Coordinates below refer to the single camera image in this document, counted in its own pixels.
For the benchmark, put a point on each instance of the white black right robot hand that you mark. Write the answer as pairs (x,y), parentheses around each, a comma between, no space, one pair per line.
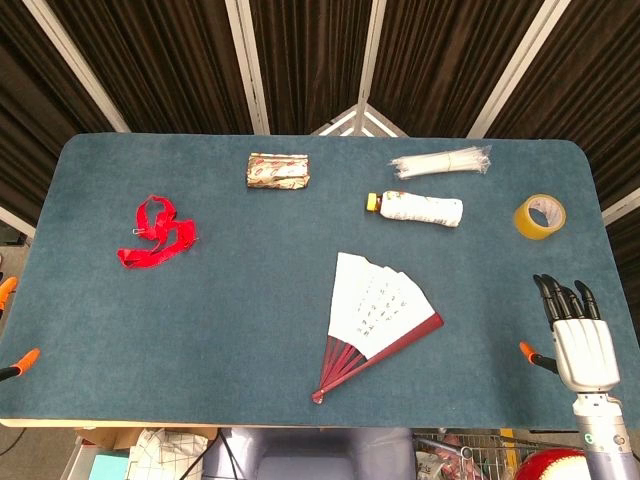
(585,350)

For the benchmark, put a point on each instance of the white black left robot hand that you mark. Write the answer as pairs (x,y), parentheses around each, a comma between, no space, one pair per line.
(27,359)

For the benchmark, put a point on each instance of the red ribbed paper folding fan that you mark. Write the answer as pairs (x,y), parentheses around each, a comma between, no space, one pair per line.
(370,300)

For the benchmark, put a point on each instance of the brown cardboard box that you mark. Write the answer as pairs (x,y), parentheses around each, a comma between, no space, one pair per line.
(110,437)

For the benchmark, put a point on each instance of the teal box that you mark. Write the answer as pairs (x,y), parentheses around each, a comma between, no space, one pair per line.
(107,467)

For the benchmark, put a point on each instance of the clear yellowish tape roll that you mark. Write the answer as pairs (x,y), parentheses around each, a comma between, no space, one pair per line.
(525,226)

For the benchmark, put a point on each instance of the white checked cloth bag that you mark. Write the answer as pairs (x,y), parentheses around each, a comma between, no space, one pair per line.
(165,455)

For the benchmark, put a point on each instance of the white bottle with yellow cap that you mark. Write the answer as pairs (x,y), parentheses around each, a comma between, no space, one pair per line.
(420,210)

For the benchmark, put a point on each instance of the blue felt table mat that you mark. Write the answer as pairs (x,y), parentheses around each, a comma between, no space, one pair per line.
(250,325)

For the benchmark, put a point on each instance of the bundle of white wrapped straws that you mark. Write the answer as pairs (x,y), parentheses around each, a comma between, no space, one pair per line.
(440,164)

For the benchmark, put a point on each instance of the dark brown pleated curtain panel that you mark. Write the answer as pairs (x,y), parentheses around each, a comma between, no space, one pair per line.
(30,100)
(590,90)
(440,60)
(310,60)
(150,60)

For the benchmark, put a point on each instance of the lavender robot torso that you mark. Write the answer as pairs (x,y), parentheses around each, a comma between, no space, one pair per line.
(310,460)

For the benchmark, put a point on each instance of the gold red snack packet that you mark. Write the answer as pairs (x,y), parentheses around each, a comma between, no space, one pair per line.
(277,171)

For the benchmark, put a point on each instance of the short white frame bar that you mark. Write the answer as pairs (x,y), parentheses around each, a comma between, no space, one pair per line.
(15,220)
(622,206)

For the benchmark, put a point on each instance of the white screen frame post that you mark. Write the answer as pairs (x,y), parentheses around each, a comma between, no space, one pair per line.
(371,50)
(75,60)
(520,65)
(247,65)

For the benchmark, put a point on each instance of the white triangular frame foot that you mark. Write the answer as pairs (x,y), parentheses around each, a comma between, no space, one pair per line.
(359,117)

